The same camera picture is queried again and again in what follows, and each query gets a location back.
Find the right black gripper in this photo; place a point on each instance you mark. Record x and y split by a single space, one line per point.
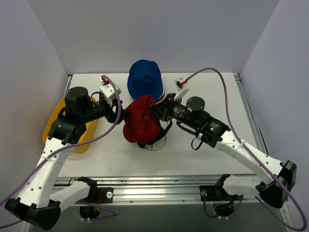
164 110

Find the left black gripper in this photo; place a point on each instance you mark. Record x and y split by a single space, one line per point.
112 115

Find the white bucket hat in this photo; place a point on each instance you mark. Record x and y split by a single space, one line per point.
157 95

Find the red baseball cap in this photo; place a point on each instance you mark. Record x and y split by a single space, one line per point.
141 126

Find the black embroidered cap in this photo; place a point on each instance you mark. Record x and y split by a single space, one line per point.
162 133

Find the blue bucket hat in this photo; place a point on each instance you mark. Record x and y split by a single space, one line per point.
144 75

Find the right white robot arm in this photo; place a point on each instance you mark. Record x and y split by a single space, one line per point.
273 178

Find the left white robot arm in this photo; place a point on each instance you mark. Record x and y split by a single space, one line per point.
36 204

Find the yellow plastic bin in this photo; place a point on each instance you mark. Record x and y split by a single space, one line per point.
88 135

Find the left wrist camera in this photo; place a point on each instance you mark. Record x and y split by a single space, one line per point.
109 94

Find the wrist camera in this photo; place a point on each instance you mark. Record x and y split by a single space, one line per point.
182 88
109 94

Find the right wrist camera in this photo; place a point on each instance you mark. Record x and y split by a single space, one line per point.
182 88

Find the gold wire hat stand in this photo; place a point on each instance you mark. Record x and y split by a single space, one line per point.
157 145

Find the aluminium front rail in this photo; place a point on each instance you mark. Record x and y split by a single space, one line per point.
160 190

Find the aluminium rail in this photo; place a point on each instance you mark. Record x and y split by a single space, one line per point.
160 190
258 138

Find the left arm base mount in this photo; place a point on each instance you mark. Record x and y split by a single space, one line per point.
99 195

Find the aluminium right side rail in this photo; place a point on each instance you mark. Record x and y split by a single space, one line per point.
258 138

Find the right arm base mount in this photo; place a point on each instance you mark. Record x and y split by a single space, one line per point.
221 210

